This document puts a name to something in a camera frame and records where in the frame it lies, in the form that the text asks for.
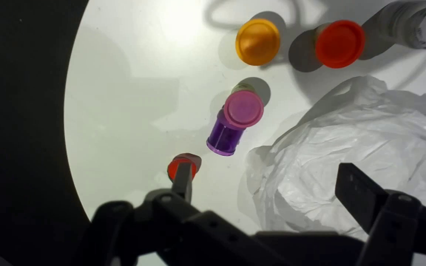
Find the dough tub with pink lid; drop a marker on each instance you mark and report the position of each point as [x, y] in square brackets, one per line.
[245, 106]

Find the dough tub with yellow lid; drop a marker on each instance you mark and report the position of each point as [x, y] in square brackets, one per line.
[258, 41]

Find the small red capped container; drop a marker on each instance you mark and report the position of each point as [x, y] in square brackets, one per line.
[178, 164]

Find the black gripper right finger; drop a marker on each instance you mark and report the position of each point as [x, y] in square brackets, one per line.
[391, 216]

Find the small bottle with white cap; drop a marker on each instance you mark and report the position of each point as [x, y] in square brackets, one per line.
[421, 26]

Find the dough tub with orange lid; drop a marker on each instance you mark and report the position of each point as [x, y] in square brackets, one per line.
[340, 43]

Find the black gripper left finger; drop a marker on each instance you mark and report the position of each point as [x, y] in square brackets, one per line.
[184, 226]

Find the translucent white plastic bag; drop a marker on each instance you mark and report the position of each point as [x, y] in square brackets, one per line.
[362, 148]

